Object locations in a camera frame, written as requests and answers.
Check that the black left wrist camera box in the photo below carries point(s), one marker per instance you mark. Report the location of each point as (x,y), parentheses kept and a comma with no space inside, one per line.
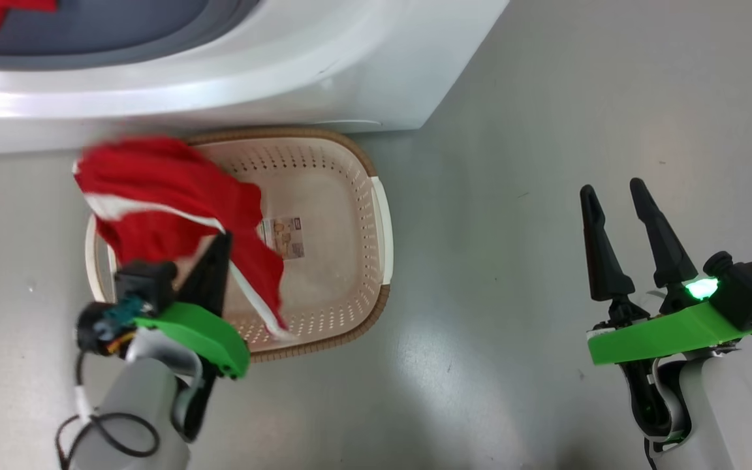
(144,284)

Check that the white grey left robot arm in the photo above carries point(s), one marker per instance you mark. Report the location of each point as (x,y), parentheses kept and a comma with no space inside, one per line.
(141,405)

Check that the printed basket bottom label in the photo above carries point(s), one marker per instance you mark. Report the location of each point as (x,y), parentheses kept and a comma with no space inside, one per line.
(282,238)

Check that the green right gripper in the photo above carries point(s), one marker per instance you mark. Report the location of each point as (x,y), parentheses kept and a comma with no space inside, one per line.
(676,333)

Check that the white front-load washing machine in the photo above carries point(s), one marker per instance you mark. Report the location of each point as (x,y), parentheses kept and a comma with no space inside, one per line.
(284,78)

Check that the cream basket with brown rim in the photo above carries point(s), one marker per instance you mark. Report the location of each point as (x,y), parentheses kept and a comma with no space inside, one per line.
(330,196)

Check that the red garment with white stripes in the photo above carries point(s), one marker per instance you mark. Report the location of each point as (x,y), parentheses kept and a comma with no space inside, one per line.
(160,189)

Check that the teal left camera connector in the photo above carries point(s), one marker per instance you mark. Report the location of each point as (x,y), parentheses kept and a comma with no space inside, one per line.
(111,320)

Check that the round white filter cover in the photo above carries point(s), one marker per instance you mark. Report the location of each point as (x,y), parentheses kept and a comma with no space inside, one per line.
(350,123)

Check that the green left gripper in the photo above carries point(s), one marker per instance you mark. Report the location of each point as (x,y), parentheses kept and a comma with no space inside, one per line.
(206,333)

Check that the grey rubber door gasket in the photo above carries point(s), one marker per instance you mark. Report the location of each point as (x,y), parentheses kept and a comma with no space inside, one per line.
(121,32)

